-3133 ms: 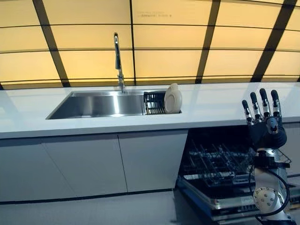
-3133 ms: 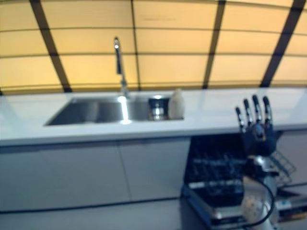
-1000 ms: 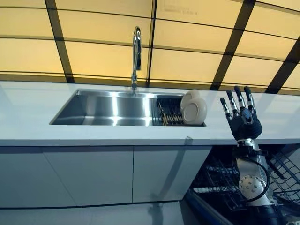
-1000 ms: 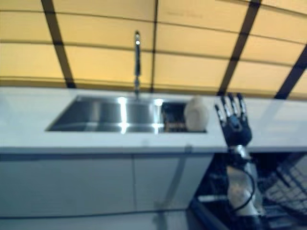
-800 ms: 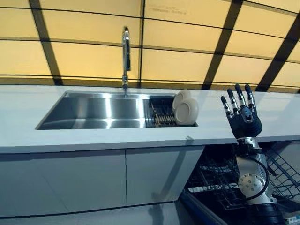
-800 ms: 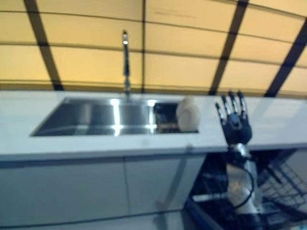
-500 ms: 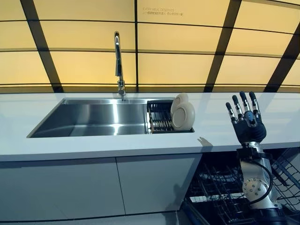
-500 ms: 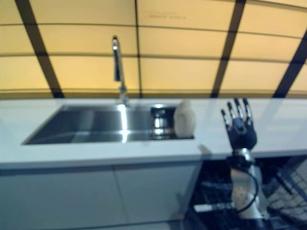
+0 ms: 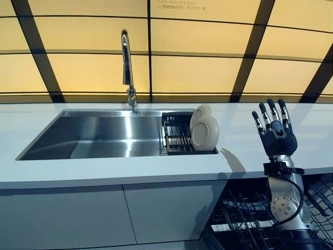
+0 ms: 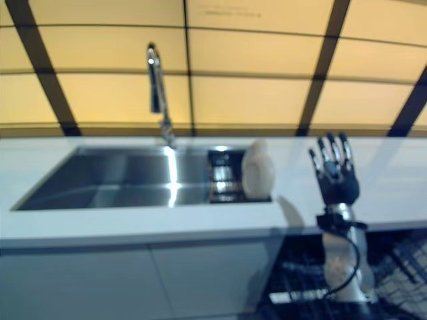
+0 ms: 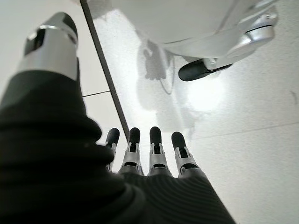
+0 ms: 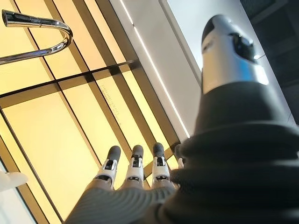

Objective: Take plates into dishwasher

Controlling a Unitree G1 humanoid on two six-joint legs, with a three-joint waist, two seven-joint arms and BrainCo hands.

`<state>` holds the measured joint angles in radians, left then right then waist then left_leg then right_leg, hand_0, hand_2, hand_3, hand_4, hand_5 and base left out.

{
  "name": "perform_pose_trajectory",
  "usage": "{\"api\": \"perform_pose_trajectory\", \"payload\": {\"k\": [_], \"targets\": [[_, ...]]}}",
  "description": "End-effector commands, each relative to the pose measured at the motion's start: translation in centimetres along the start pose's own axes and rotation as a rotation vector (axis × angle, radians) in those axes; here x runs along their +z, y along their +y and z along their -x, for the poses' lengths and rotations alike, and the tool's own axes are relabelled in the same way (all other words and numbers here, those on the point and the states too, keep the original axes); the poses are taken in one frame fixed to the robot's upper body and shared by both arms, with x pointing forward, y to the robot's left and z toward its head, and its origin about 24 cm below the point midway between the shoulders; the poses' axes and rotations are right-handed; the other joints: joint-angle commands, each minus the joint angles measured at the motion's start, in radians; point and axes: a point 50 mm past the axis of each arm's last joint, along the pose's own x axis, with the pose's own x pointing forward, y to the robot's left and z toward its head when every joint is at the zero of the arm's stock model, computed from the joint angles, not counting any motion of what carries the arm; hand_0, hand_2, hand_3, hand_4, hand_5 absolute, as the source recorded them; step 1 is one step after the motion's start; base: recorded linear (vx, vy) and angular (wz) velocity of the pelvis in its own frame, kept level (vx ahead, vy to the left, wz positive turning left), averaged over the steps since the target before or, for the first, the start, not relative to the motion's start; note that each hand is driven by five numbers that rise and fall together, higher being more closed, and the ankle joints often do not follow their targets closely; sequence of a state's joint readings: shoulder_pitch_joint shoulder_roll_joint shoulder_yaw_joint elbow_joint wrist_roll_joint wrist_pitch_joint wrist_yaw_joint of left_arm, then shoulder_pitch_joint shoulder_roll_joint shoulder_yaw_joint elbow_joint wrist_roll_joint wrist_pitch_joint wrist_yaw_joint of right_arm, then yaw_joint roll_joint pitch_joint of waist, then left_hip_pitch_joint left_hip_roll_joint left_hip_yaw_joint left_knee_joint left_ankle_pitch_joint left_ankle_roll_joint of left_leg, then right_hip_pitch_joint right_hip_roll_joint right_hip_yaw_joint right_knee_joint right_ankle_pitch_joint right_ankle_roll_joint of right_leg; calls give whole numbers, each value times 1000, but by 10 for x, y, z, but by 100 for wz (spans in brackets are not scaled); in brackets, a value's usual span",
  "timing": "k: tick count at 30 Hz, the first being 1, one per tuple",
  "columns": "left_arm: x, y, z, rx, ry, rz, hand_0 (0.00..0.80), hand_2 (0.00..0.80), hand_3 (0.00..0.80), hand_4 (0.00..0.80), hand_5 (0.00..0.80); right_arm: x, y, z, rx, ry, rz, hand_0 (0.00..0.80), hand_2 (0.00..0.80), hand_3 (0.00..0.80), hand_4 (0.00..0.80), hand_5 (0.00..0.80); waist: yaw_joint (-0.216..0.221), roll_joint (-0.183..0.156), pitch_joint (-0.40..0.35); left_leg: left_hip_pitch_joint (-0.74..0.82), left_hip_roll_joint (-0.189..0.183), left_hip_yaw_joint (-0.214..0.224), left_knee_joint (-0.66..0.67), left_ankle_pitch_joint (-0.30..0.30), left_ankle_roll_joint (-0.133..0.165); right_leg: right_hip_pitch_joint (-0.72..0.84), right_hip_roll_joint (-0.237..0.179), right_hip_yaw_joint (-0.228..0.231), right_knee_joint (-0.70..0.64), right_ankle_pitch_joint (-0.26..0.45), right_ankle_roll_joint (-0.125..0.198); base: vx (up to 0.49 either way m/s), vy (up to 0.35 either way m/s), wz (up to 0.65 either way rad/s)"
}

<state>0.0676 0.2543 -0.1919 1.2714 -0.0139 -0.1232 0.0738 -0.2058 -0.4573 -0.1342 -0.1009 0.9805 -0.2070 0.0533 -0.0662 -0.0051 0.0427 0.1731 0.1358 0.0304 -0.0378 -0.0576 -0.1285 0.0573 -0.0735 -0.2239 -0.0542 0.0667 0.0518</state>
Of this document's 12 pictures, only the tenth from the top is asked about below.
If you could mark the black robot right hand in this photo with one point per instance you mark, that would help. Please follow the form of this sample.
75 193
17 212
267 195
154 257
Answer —
340 186

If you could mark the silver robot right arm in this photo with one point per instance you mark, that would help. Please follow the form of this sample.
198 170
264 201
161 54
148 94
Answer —
337 260

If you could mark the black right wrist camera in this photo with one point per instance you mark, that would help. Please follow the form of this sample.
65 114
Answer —
333 221

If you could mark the black dish drying rack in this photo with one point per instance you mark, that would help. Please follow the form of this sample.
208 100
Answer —
221 173

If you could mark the stainless steel sink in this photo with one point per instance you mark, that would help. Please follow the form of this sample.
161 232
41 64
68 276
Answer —
100 176

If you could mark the chrome kitchen faucet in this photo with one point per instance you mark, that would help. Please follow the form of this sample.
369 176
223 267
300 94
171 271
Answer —
156 86

